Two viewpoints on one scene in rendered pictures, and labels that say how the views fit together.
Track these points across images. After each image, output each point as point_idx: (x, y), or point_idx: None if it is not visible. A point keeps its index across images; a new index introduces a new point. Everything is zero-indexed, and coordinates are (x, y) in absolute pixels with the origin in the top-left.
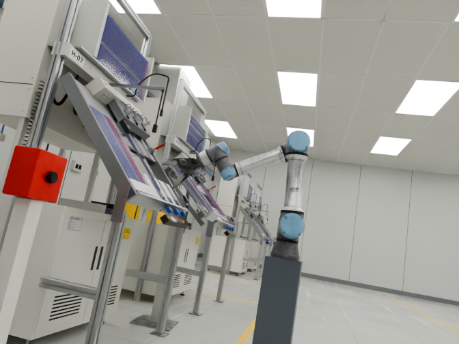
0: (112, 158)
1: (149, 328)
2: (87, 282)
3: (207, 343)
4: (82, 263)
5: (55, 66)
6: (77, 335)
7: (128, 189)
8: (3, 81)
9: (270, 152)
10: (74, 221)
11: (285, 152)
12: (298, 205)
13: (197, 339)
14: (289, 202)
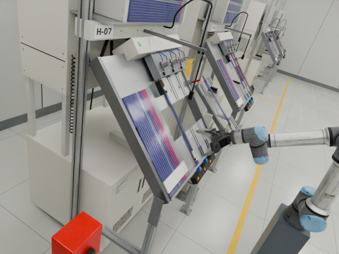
0: (147, 165)
1: (179, 201)
2: (135, 199)
3: (218, 224)
4: (130, 196)
5: (81, 54)
6: (131, 218)
7: (162, 206)
8: (38, 49)
9: (315, 136)
10: (120, 186)
11: (332, 142)
12: (327, 208)
13: (211, 217)
14: (318, 203)
